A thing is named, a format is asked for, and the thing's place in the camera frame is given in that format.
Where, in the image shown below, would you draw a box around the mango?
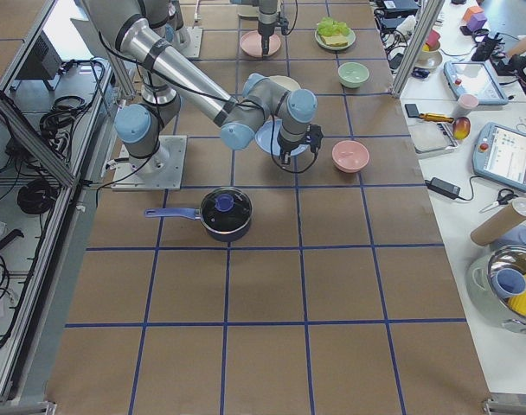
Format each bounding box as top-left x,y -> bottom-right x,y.
452,117 -> 471,140

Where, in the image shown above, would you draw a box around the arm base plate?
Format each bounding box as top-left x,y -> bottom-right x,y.
111,135 -> 188,191

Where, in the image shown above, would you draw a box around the teach pendant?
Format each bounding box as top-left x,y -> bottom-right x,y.
472,123 -> 526,192
443,61 -> 509,105

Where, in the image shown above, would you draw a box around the blue saucepan with lid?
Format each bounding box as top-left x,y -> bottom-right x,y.
144,187 -> 253,242

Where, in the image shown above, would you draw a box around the steel bowl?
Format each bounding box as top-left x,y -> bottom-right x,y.
465,246 -> 526,335

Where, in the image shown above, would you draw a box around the white bowl with toys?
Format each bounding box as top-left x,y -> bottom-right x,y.
415,41 -> 443,70

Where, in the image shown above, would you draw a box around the white cup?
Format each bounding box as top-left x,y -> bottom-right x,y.
452,93 -> 479,118

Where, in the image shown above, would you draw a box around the black phone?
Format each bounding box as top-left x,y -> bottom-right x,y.
404,103 -> 420,118

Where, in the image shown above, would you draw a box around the white plate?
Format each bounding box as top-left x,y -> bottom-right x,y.
269,75 -> 301,91

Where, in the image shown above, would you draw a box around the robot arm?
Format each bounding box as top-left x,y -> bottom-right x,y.
231,0 -> 289,57
84,1 -> 323,171

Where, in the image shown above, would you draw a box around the black power adapter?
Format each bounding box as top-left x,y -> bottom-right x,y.
425,177 -> 460,200

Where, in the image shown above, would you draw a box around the green lettuce leaf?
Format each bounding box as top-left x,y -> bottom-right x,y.
317,16 -> 350,36

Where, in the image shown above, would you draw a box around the teach pendant far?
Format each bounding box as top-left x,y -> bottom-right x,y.
443,61 -> 509,105

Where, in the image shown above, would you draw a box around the teach pendant near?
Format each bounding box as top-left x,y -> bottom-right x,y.
472,123 -> 526,192

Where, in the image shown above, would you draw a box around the blue plate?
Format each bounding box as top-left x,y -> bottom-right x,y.
254,119 -> 310,157

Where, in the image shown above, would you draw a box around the scissors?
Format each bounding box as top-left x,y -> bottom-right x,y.
480,188 -> 517,213

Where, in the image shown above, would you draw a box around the blue cup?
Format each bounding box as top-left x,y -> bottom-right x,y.
492,268 -> 526,299

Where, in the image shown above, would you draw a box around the pink plate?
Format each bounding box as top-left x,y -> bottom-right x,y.
240,30 -> 281,57

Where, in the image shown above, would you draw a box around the green bowl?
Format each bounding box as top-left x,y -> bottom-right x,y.
337,62 -> 370,88

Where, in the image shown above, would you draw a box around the cardboard tube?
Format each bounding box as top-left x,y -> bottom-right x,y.
470,197 -> 526,246

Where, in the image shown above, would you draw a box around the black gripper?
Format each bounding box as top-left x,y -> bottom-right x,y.
258,12 -> 289,57
272,124 -> 324,169

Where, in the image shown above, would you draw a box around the light green plate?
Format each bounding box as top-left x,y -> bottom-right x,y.
314,27 -> 356,51

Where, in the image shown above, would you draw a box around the pink bowl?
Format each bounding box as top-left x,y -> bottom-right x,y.
331,140 -> 370,173

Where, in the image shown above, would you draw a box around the bread slice on plate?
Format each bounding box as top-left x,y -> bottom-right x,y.
319,35 -> 348,48

